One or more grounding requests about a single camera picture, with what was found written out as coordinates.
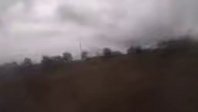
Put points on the row of trees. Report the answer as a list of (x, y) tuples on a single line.
[(67, 56)]

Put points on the dark brown bare ground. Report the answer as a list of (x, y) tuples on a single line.
[(109, 91)]

